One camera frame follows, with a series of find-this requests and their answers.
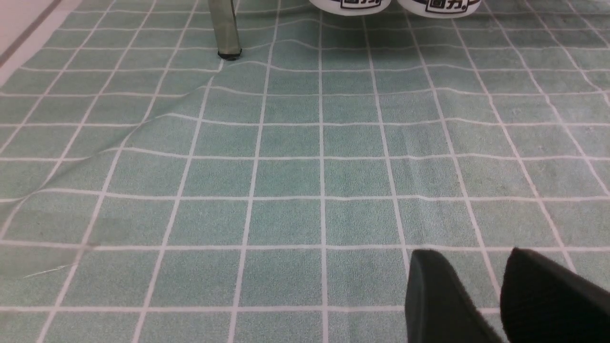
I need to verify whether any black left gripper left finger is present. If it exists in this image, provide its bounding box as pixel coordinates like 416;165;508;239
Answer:
405;250;502;343

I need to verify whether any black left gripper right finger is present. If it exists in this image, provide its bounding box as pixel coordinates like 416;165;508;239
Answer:
500;248;610;343

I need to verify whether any metal shoe rack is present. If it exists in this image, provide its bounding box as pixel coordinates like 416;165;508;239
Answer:
207;0;242;61

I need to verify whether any black canvas sneaker right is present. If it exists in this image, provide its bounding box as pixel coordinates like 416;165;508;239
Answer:
397;0;482;19

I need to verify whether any black canvas sneaker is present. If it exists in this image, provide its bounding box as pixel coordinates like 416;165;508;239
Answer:
309;0;392;17
397;0;482;19

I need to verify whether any green grid floor mat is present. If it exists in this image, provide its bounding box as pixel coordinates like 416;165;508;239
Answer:
0;0;609;343

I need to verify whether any black canvas sneaker left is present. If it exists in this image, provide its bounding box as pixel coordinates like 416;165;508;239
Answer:
309;0;392;17

